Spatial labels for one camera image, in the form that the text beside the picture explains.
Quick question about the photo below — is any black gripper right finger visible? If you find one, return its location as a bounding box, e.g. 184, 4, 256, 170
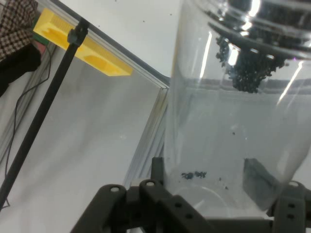
243, 157, 307, 233

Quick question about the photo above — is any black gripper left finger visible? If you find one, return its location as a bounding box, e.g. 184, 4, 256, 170
70, 157, 207, 233

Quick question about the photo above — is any clear plastic jar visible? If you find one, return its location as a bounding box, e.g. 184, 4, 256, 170
164, 0, 311, 220

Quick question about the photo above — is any black tripod pole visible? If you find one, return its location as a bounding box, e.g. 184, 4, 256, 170
0, 18, 90, 212

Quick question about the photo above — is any yellow plastic block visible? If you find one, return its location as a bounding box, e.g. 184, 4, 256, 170
33, 8, 134, 77

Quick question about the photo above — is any pink red object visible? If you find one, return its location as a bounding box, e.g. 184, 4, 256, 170
34, 40, 48, 58

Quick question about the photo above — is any black cloth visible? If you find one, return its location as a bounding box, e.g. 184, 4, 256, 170
0, 45, 41, 98

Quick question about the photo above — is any green flat object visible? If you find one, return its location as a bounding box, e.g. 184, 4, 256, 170
32, 33, 49, 46

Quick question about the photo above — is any checkered brown white cloth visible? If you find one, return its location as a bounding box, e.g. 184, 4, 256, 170
0, 0, 39, 61

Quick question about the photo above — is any aluminium frame post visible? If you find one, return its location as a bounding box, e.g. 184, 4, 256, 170
123, 86, 171, 189

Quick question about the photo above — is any thin black wire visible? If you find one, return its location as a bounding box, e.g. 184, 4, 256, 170
0, 45, 53, 209

